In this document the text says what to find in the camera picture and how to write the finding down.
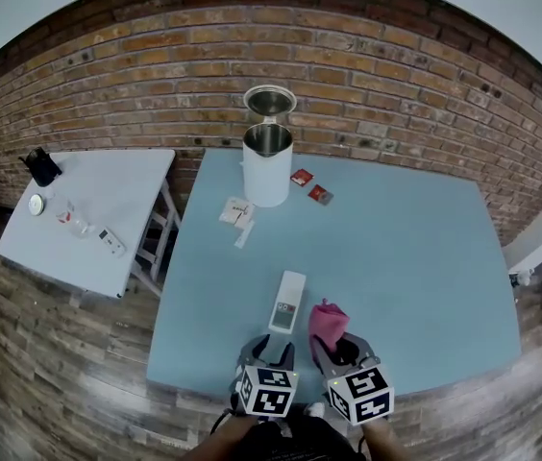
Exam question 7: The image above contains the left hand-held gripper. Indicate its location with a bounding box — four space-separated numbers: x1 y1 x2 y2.
230 333 300 420

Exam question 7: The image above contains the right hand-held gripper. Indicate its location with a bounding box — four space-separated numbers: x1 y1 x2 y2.
309 332 395 426

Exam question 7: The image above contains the pink cloth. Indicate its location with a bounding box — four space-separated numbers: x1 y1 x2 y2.
308 297 352 355

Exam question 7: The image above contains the white remote control grey panel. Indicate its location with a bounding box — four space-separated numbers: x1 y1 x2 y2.
266 269 308 334

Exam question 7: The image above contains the person's right forearm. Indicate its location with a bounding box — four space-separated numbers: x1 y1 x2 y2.
360 414 414 461

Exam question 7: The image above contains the person's left forearm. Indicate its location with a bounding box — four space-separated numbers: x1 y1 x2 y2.
187 411 283 461

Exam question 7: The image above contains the white remote control with display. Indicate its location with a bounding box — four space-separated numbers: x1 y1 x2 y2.
97 226 128 259

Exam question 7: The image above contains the person's black clothing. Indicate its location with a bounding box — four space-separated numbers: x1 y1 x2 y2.
251 414 369 461

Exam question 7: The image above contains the white stick sachet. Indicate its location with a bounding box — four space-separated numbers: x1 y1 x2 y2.
233 221 256 250

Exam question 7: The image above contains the white paper sachet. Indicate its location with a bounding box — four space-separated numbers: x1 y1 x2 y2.
217 195 257 231

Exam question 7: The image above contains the red square packet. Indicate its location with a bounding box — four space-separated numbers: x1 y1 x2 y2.
289 166 316 188
307 183 335 207

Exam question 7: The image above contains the white wooden stool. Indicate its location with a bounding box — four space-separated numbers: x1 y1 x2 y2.
132 180 184 298

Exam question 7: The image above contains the white electric kettle open lid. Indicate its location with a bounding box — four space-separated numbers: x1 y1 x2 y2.
241 84 298 209

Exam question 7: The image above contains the small white side table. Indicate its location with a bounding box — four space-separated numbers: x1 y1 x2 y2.
0 148 178 301

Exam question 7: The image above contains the clear plastic bottle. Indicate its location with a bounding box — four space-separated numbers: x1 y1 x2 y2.
54 198 96 240

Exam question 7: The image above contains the round white lid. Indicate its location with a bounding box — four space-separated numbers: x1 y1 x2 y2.
27 192 48 217

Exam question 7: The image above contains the black jug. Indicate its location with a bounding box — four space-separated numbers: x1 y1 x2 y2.
17 146 63 188

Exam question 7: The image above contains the black cable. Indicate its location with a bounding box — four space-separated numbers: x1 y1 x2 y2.
209 404 234 437

